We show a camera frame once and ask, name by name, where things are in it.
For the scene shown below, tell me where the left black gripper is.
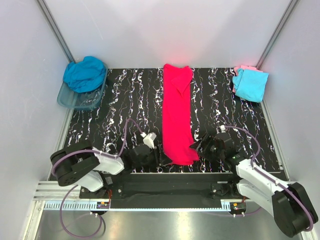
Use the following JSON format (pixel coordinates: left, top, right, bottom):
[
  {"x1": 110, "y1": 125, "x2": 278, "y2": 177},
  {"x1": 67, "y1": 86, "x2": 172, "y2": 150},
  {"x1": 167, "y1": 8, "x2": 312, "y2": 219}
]
[{"x1": 133, "y1": 144, "x2": 172, "y2": 169}]

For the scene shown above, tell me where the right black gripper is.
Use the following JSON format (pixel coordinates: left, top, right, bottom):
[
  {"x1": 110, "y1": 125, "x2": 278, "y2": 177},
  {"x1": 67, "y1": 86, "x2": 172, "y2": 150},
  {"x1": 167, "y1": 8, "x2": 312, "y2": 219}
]
[{"x1": 189, "y1": 132, "x2": 225, "y2": 163}]

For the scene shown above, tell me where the red t shirt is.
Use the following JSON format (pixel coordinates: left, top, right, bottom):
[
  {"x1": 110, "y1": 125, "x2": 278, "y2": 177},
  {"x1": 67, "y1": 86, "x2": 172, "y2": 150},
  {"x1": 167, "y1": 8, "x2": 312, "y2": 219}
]
[{"x1": 162, "y1": 64, "x2": 199, "y2": 166}]

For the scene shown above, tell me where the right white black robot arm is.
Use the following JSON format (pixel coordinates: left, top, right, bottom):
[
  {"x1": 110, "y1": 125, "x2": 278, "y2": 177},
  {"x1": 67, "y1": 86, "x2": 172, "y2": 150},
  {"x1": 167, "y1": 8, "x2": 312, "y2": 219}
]
[{"x1": 190, "y1": 132, "x2": 319, "y2": 238}]

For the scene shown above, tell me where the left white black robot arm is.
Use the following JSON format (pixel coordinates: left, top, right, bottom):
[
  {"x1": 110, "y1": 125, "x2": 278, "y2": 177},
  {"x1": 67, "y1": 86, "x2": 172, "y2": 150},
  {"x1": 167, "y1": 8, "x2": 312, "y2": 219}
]
[{"x1": 50, "y1": 140, "x2": 169, "y2": 198}]

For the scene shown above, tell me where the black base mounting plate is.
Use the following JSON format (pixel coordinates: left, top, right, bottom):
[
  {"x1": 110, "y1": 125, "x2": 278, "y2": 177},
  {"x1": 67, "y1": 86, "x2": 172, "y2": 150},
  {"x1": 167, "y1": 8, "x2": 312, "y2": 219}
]
[{"x1": 78, "y1": 172, "x2": 257, "y2": 210}]

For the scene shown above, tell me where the folded light blue t shirt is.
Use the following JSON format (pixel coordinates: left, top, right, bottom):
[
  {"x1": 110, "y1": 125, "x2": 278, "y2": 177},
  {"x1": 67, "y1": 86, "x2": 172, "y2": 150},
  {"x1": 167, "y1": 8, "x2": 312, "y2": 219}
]
[{"x1": 232, "y1": 68, "x2": 269, "y2": 103}]

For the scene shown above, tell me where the folded pink t shirt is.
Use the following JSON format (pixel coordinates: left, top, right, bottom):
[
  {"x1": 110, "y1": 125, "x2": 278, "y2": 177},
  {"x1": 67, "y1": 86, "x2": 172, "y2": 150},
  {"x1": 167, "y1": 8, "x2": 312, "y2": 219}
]
[{"x1": 232, "y1": 64, "x2": 258, "y2": 93}]

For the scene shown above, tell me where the clear teal plastic bin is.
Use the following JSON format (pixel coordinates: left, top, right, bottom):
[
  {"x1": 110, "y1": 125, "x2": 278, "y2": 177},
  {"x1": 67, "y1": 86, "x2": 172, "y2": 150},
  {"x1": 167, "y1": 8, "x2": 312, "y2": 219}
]
[{"x1": 57, "y1": 63, "x2": 109, "y2": 111}]

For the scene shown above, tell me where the blue crumpled t shirt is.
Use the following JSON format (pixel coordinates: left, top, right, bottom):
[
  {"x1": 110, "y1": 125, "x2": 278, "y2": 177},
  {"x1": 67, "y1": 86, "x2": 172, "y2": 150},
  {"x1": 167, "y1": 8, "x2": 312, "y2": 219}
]
[{"x1": 62, "y1": 56, "x2": 107, "y2": 94}]

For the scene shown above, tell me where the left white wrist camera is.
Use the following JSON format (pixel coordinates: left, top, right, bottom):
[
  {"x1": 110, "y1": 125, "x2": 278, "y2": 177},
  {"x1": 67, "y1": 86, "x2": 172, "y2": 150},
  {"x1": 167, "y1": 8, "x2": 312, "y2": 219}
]
[{"x1": 140, "y1": 132, "x2": 157, "y2": 149}]

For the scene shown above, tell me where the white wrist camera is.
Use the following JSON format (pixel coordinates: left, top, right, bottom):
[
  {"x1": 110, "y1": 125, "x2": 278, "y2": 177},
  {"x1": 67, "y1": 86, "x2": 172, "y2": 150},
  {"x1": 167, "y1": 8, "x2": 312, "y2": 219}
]
[
  {"x1": 140, "y1": 132, "x2": 157, "y2": 149},
  {"x1": 218, "y1": 125, "x2": 227, "y2": 133}
]

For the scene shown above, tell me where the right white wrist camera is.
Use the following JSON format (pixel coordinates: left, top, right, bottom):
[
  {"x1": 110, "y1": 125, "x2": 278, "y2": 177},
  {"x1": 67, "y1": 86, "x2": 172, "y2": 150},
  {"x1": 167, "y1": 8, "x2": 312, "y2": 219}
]
[{"x1": 218, "y1": 125, "x2": 227, "y2": 133}]

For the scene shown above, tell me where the white slotted cable duct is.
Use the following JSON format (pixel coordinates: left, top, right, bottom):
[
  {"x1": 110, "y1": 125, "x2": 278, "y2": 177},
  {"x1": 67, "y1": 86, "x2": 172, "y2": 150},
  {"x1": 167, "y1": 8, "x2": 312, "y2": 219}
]
[{"x1": 43, "y1": 201, "x2": 110, "y2": 211}]

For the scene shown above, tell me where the right aluminium corner post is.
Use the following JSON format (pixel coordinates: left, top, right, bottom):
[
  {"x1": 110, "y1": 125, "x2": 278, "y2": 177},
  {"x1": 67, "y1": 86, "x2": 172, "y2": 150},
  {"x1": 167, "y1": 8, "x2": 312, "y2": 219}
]
[{"x1": 255, "y1": 0, "x2": 300, "y2": 70}]

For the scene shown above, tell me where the aluminium corner post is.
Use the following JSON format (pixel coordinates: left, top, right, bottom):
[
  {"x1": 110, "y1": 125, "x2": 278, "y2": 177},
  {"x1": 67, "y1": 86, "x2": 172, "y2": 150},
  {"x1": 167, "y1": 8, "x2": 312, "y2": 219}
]
[
  {"x1": 36, "y1": 0, "x2": 76, "y2": 62},
  {"x1": 255, "y1": 0, "x2": 300, "y2": 70}
]

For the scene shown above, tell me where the left aluminium corner post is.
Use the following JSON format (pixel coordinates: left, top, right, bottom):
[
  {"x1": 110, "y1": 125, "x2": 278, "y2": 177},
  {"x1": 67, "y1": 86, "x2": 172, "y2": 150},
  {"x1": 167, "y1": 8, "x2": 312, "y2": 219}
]
[{"x1": 36, "y1": 0, "x2": 76, "y2": 62}]

